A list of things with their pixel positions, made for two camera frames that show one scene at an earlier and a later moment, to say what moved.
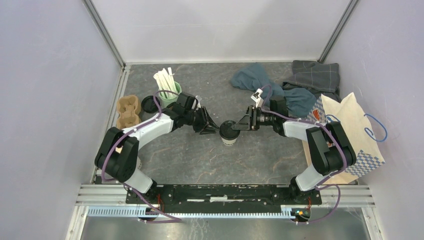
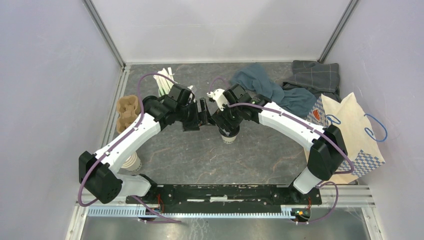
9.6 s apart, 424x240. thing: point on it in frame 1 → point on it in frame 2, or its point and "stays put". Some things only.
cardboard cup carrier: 128,107 stays put
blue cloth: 298,101 stays put
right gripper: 249,121 → 219,117
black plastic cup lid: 226,131 stays put
